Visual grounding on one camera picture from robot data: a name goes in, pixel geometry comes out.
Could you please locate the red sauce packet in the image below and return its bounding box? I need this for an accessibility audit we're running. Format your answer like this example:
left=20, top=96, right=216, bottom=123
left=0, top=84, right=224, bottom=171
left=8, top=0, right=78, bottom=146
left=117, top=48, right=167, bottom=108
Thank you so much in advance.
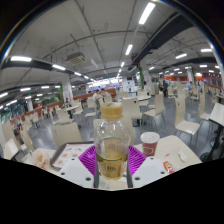
left=162, top=160, right=175, bottom=174

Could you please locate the group of beige chairs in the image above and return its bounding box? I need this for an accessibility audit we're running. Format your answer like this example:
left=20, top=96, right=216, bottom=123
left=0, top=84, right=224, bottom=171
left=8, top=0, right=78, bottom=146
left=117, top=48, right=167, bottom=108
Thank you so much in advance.
left=1, top=83, right=224, bottom=148

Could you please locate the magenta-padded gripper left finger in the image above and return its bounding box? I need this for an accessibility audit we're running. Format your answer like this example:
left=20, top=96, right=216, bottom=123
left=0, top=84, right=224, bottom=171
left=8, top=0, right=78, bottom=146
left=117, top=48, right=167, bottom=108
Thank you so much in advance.
left=58, top=145, right=98, bottom=189

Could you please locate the crumpled food wrapper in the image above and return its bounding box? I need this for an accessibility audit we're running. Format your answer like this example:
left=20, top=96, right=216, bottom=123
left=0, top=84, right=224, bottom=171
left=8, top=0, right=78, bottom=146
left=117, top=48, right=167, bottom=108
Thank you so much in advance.
left=31, top=148, right=51, bottom=169

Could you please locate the group of ceiling lights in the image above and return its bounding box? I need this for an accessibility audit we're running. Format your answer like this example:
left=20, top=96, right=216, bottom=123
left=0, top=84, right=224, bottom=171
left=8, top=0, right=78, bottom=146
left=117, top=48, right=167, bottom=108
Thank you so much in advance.
left=0, top=2, right=224, bottom=111

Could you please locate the red paper cup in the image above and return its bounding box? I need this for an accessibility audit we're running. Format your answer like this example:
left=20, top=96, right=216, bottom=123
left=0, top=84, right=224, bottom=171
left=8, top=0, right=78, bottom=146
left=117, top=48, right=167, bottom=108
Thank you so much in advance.
left=139, top=131, right=161, bottom=158

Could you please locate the crumpled white tissue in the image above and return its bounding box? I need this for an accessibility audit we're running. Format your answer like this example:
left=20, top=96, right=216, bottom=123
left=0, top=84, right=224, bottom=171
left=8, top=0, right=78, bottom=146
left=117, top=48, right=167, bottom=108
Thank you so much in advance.
left=177, top=149, right=188, bottom=163

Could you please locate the clear yellow-capped drink bottle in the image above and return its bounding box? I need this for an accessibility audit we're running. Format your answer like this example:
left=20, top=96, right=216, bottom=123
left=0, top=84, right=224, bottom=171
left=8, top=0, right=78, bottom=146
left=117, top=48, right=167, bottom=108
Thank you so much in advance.
left=93, top=102, right=132, bottom=181

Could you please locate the ceiling air conditioner unit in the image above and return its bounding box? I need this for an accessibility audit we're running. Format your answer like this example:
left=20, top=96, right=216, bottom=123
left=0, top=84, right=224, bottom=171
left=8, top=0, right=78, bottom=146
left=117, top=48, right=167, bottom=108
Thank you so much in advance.
left=65, top=51, right=87, bottom=66

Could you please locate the white neighbouring table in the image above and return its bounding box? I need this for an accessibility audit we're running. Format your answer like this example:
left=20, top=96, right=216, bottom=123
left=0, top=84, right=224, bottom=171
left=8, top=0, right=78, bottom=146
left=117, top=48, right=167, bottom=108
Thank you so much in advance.
left=208, top=101, right=224, bottom=128
left=2, top=138, right=19, bottom=161

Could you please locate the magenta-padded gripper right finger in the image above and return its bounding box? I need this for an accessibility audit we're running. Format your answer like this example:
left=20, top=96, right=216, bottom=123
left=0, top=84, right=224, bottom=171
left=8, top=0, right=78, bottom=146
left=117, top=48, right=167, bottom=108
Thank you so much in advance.
left=125, top=145, right=168, bottom=190

